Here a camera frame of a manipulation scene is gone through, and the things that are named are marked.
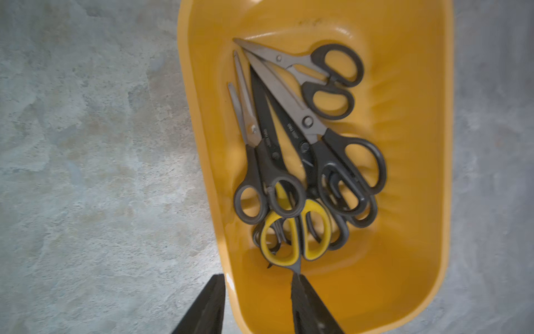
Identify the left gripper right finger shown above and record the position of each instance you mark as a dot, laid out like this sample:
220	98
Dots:
310	315

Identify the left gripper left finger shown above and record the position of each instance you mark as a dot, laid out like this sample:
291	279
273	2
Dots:
207	312

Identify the yellow handled scissors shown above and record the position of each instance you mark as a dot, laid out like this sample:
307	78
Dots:
309	234

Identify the yellow plastic storage box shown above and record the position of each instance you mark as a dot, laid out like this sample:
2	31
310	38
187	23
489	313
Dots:
380	270

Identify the small black handled scissors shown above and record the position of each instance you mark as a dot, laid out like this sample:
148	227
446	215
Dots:
277	189

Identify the large black handled scissors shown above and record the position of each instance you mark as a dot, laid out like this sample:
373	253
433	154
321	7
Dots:
328	147

